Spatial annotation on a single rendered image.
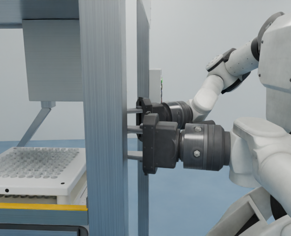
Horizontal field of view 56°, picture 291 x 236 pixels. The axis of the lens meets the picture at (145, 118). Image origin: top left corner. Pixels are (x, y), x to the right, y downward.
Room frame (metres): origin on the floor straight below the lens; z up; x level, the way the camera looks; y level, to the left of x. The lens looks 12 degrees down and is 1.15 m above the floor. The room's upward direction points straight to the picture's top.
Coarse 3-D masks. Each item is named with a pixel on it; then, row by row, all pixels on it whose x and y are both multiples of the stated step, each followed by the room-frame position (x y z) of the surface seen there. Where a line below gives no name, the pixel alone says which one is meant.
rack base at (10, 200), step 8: (80, 184) 0.60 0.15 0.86; (72, 192) 0.56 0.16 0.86; (80, 192) 0.57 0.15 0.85; (0, 200) 0.52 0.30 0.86; (8, 200) 0.52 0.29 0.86; (16, 200) 0.52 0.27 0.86; (24, 200) 0.52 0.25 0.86; (32, 200) 0.52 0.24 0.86; (40, 200) 0.52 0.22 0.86; (48, 200) 0.52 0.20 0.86; (56, 200) 0.52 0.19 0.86; (72, 200) 0.52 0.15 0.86
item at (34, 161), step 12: (12, 156) 0.64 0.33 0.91; (24, 156) 0.65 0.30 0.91; (36, 156) 0.64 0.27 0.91; (48, 156) 0.64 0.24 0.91; (60, 156) 0.66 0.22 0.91; (0, 168) 0.56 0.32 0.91; (12, 168) 0.56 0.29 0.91; (24, 168) 0.56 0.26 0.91; (36, 168) 0.57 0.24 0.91; (48, 168) 0.58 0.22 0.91
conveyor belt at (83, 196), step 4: (84, 192) 0.61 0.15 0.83; (84, 196) 0.59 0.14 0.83; (80, 200) 0.57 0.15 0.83; (84, 200) 0.57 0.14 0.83; (80, 204) 0.55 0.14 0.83; (84, 204) 0.55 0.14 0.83; (40, 224) 0.49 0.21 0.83; (44, 224) 0.49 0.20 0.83; (48, 224) 0.49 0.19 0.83; (52, 224) 0.49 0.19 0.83; (56, 224) 0.49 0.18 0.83; (88, 224) 0.49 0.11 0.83; (88, 228) 0.48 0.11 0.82; (88, 232) 0.48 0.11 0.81
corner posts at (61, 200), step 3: (69, 195) 0.50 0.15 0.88; (57, 198) 0.50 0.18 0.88; (60, 198) 0.49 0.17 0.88; (63, 198) 0.49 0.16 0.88; (66, 198) 0.50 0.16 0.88; (69, 198) 0.50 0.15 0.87; (57, 201) 0.50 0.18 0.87; (60, 201) 0.49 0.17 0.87; (63, 201) 0.49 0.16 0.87; (66, 201) 0.50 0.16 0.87; (69, 201) 0.50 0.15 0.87; (57, 204) 0.50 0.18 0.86; (60, 204) 0.49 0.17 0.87; (63, 204) 0.49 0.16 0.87; (66, 204) 0.50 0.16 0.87; (69, 204) 0.50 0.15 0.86
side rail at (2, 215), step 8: (0, 208) 0.48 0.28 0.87; (0, 216) 0.48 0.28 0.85; (8, 216) 0.47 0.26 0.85; (16, 216) 0.47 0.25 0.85; (24, 216) 0.47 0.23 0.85; (32, 216) 0.47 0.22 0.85; (40, 216) 0.47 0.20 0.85; (48, 216) 0.47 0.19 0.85; (56, 216) 0.47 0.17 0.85; (64, 216) 0.47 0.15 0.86; (72, 216) 0.47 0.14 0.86; (80, 216) 0.47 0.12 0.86; (64, 224) 0.47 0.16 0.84; (72, 224) 0.47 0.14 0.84; (80, 224) 0.47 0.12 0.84
